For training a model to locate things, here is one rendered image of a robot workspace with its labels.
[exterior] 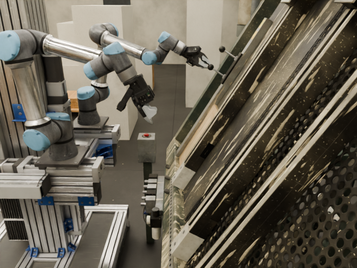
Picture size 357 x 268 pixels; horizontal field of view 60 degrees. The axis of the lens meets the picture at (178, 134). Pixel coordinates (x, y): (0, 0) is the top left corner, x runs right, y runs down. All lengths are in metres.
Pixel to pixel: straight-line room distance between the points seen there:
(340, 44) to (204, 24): 4.58
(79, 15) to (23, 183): 2.78
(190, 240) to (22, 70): 0.99
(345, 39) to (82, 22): 3.50
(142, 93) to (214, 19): 4.32
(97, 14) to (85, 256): 2.81
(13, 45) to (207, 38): 4.36
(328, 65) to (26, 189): 1.43
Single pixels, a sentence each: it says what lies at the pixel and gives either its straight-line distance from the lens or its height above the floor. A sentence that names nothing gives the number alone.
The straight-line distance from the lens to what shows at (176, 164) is 1.86.
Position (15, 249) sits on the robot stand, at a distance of 2.55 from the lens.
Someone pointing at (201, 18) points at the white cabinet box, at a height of 1.54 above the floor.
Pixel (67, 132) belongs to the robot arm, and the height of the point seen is 1.18.
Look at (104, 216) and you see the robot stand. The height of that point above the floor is 0.21.
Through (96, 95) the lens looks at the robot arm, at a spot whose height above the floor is 1.22.
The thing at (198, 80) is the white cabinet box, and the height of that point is 0.51.
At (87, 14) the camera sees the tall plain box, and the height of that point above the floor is 1.65.
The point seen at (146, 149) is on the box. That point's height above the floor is 0.85.
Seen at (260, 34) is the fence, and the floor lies 1.64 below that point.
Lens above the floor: 1.79
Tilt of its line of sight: 23 degrees down
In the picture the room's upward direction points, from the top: straight up
